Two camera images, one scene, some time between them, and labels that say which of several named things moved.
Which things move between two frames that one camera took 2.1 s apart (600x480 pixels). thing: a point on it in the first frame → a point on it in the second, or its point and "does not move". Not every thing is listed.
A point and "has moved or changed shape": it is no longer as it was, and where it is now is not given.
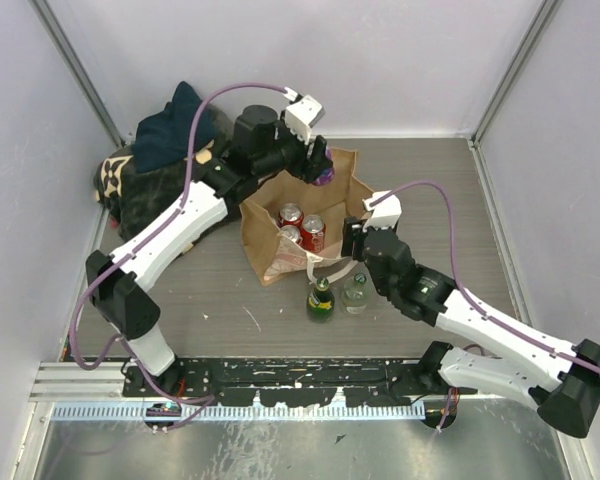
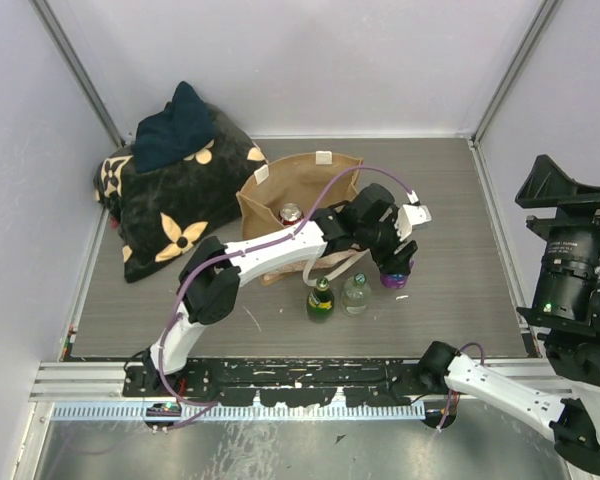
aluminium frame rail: x=69 y=382 does not move
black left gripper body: x=305 y=167 → x=385 y=256
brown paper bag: x=291 y=224 does not move
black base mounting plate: x=294 y=382 does not move
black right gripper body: x=355 y=231 → x=579 y=204
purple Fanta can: x=328 y=175 has moved or changed shape
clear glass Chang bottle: x=355 y=294 does not move
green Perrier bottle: x=320 y=302 does not move
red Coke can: x=290 y=214 does not move
